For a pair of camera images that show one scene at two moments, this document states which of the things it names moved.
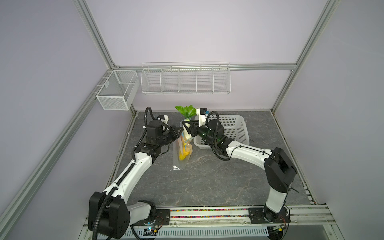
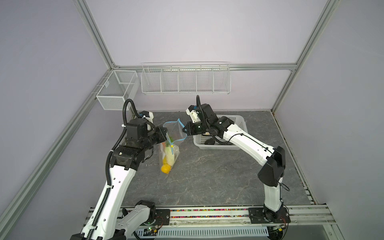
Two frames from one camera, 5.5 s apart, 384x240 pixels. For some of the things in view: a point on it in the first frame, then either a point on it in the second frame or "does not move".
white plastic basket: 235,128 does not move
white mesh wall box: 120,90 does not move
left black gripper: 172,129 → 161,134
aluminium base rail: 316,215 does not move
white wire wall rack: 186,78 does not move
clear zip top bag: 183,147 → 169,151
